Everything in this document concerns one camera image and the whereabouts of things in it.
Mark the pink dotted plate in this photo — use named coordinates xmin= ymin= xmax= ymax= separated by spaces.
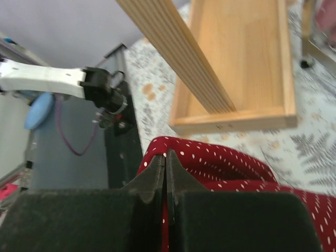
xmin=315 ymin=0 xmax=335 ymax=36

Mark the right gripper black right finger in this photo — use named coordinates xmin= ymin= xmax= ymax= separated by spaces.
xmin=165 ymin=150 xmax=322 ymax=251

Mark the floral table mat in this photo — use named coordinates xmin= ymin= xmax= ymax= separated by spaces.
xmin=125 ymin=1 xmax=335 ymax=195

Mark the blue plate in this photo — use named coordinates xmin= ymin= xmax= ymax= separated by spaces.
xmin=24 ymin=92 xmax=55 ymax=130

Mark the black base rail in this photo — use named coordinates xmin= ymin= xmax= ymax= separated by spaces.
xmin=104 ymin=81 xmax=143 ymax=188

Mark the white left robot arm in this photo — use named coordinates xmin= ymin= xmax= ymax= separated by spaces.
xmin=1 ymin=58 xmax=128 ymax=128

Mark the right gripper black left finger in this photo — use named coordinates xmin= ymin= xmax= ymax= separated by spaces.
xmin=1 ymin=155 xmax=165 ymax=251

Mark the red polka dot skirt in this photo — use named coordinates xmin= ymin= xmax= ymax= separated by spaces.
xmin=138 ymin=136 xmax=335 ymax=251

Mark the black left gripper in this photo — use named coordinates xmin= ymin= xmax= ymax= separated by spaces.
xmin=80 ymin=67 xmax=128 ymax=129

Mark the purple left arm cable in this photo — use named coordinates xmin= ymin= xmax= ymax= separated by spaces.
xmin=54 ymin=94 xmax=102 ymax=157

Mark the stainless steel dish rack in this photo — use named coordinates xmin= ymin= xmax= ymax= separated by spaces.
xmin=300 ymin=1 xmax=335 ymax=76

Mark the wooden clothes rack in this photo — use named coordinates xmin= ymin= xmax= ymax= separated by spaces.
xmin=119 ymin=1 xmax=297 ymax=135

